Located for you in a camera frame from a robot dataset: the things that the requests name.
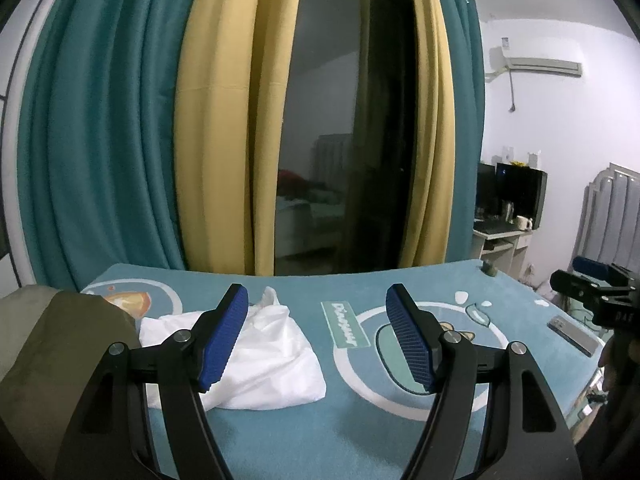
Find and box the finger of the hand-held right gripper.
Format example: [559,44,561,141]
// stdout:
[549,269,603,307]
[572,256,615,281]

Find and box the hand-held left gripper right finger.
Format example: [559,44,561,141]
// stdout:
[386,283,583,480]

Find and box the dark glass sliding door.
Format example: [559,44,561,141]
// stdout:
[272,0,418,277]

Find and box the teal curtain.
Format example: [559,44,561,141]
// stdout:
[16,0,213,291]
[431,0,487,263]

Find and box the grey pillow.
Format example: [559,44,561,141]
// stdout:
[0,284,61,378]

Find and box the white shirt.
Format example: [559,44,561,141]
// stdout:
[137,286,327,411]

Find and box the olive green quilt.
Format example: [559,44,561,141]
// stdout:
[0,287,141,476]

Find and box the black computer monitor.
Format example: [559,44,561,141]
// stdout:
[495,162,548,229]

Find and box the white computer desk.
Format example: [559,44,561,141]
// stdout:
[472,224,532,275]

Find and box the white air conditioner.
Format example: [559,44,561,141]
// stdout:
[487,40,584,79]

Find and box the silver phone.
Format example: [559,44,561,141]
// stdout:
[547,315,599,358]

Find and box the teal printed bed sheet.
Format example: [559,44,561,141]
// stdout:
[80,258,613,480]

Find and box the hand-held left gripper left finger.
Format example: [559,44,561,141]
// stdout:
[62,283,249,480]

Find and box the grey padded headboard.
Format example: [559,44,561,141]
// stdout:
[581,162,640,281]

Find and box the yellow curtain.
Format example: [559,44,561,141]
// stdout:
[397,0,456,268]
[172,0,307,277]

